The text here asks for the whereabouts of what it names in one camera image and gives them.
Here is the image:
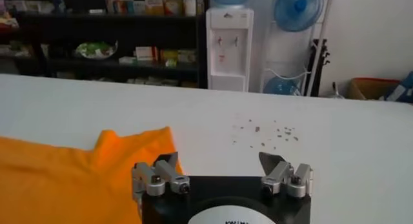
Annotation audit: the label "orange t-shirt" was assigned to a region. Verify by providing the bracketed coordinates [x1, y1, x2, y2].
[0, 126, 185, 224]

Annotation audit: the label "white teal medicine box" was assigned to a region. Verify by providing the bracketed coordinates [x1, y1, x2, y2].
[133, 0, 146, 15]

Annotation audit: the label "red white medicine box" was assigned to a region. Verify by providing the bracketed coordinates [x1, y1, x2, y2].
[135, 46, 159, 63]

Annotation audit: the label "black folded tripod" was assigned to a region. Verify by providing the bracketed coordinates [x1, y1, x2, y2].
[304, 39, 331, 97]

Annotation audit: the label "orange white medicine box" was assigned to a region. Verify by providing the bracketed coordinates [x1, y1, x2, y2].
[116, 0, 135, 15]

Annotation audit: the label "blue plastic bottle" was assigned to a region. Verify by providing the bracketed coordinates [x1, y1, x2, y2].
[50, 0, 67, 14]

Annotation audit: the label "bowl with green vegetables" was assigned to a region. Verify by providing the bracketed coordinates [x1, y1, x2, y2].
[74, 40, 119, 60]

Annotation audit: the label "blue bag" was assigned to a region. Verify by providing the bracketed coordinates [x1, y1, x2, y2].
[383, 70, 413, 104]

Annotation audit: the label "red rimmed cardboard box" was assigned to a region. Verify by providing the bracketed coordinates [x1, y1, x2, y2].
[346, 77, 401, 101]

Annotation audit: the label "yellow green medicine box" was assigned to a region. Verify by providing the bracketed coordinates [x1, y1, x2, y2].
[159, 49, 179, 62]

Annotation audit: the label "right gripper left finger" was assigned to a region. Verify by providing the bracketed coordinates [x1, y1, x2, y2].
[131, 151, 191, 210]

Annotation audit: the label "white metal jug rack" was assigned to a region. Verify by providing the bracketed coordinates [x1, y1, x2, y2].
[259, 0, 334, 97]

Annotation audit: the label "scattered dark crumbs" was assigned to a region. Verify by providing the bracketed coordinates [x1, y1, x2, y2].
[230, 116, 300, 150]

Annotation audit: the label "colourful packet pile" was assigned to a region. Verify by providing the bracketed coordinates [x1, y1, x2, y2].
[0, 0, 21, 30]

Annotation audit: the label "black shelf unit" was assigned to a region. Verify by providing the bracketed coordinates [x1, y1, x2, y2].
[0, 0, 209, 90]

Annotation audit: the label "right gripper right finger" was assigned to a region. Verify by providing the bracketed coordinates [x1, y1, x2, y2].
[257, 151, 314, 199]

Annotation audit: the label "white water dispenser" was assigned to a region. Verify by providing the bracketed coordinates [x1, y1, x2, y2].
[205, 6, 255, 93]

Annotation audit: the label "white loose cable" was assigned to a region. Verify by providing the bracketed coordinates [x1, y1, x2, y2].
[263, 68, 313, 81]

